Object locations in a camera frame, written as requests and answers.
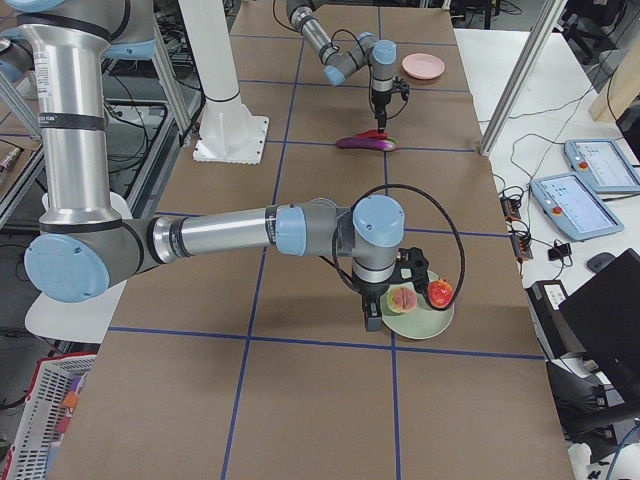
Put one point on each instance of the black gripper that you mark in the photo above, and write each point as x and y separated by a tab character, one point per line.
380	99
370	292

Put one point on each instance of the pink round plate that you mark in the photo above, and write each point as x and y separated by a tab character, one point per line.
423	66

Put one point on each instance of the white plastic chair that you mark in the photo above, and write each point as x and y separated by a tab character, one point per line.
80	279

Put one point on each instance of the near blue teach pendant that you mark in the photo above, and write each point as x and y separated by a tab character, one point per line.
574	208

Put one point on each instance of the far blue teach pendant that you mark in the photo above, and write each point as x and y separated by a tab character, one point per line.
602	165

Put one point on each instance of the light green round plate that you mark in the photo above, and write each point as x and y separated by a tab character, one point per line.
421	323

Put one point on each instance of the black laptop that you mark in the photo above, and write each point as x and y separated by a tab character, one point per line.
604	315

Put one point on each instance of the aluminium frame post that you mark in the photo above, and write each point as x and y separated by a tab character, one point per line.
534	44

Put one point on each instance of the red chili pepper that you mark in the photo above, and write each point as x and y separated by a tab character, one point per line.
373	134

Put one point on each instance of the black office chair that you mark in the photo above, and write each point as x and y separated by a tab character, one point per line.
583	23

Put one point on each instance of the white red plastic basket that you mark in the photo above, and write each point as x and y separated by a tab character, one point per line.
40	430

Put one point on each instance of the purple eggplant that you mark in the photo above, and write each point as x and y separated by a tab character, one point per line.
367	143

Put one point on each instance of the yellow pink peach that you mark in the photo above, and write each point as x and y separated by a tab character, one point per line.
401	299

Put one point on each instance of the blue teach pendant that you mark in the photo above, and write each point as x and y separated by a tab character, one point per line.
602	165
574	208

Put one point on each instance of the black computer mouse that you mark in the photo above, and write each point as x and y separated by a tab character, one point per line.
600	261

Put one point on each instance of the orange terminal block strip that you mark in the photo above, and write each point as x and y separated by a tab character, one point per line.
519	231

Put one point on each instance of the red pomegranate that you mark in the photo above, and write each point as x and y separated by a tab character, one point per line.
440	293

